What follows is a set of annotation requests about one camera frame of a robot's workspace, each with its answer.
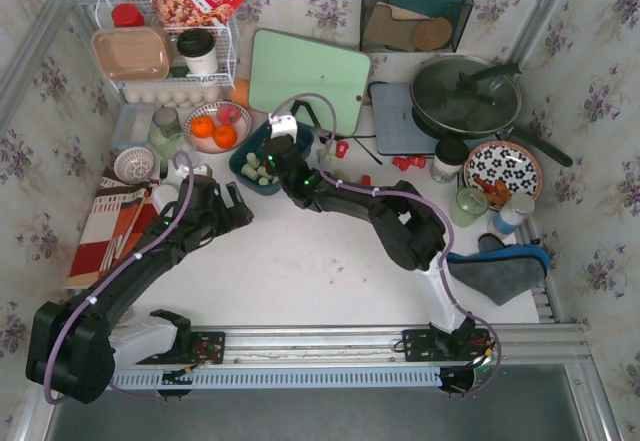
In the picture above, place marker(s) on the black mesh holder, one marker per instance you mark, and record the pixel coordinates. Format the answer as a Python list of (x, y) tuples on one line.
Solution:
[(387, 25)]

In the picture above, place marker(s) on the green glass jar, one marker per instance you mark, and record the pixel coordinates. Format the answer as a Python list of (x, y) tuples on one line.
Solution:
[(469, 204)]

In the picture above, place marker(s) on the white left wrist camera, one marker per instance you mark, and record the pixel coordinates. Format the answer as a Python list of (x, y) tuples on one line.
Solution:
[(183, 171)]

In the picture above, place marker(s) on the teal storage basket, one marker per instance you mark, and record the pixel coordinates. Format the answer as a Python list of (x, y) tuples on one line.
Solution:
[(254, 144)]

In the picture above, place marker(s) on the round cork coaster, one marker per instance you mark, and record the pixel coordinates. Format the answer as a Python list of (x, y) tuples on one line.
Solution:
[(431, 34)]

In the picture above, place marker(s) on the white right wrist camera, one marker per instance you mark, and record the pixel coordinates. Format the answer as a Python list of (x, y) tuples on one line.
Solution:
[(283, 125)]

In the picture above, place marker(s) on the red lid jar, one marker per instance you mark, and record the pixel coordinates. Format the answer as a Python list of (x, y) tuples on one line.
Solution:
[(127, 15)]

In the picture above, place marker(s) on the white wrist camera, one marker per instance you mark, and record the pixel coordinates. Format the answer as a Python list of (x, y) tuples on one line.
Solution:
[(183, 171), (283, 125)]

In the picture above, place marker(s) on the white strainer bowl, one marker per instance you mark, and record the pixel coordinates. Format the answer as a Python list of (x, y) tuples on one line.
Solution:
[(134, 165)]

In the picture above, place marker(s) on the green capsule cluster top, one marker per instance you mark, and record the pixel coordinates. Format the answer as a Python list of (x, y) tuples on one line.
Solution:
[(263, 172)]

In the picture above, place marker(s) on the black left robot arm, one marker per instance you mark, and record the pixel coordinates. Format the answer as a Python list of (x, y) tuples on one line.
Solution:
[(69, 350)]

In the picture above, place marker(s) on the glass fruit plate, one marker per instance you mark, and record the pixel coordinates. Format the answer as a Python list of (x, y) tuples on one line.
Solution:
[(217, 127)]

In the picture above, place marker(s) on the red capsule by cooker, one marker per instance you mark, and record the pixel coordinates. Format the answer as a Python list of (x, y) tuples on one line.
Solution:
[(401, 163), (418, 161)]

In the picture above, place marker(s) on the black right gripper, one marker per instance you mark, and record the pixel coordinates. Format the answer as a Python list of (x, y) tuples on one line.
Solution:
[(279, 146)]

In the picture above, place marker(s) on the red capsule by cooker left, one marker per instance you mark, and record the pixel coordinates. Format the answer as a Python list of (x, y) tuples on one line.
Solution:
[(401, 163)]

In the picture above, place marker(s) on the clear glass cup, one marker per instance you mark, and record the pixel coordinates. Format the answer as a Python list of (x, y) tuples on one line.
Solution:
[(180, 148)]

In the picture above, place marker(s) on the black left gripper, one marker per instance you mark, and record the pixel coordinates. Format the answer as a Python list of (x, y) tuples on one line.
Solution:
[(220, 206)]

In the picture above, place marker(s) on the white plastic scoop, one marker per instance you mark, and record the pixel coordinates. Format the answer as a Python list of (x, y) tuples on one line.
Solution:
[(162, 195)]

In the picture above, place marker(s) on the green tinted glass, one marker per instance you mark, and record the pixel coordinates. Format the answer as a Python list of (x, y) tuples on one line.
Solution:
[(165, 131)]

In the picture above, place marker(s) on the clear storage box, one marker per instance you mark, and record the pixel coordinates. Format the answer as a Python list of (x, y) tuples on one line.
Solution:
[(133, 125)]

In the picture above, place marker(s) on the grey induction cooker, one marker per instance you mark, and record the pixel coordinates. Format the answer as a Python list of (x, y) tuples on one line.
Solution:
[(396, 132)]

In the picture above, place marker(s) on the striped orange cloth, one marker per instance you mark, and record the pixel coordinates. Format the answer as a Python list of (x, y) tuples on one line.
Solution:
[(118, 217)]

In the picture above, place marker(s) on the white cup on rack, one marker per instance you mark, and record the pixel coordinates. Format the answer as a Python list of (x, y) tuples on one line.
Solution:
[(197, 47)]

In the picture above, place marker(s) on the green cutting board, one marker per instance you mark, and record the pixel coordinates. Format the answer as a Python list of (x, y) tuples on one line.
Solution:
[(285, 65)]

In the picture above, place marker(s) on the beige plastic container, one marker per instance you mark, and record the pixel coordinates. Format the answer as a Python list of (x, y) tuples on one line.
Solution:
[(138, 54)]

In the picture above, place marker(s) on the orange fruit behind board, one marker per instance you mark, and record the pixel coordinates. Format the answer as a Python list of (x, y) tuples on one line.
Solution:
[(240, 93)]

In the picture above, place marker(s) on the black wok pan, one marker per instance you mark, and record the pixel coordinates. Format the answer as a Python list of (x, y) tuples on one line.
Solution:
[(465, 97)]

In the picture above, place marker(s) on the red capsule by cooker right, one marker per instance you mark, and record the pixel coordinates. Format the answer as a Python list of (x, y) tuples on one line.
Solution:
[(418, 161)]

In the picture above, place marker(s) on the paper coffee cup black lid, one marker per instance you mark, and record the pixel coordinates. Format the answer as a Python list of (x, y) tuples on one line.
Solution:
[(449, 158)]

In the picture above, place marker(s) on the white wire rack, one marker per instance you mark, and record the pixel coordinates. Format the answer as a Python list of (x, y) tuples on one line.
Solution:
[(227, 40)]

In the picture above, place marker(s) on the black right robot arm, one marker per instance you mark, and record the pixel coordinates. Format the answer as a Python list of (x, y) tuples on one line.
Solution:
[(411, 232)]

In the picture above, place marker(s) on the red capsule near board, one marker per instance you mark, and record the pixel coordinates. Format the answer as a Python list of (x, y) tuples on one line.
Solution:
[(341, 149)]

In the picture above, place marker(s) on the white egg tray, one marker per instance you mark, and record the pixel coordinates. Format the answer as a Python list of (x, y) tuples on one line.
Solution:
[(189, 97)]

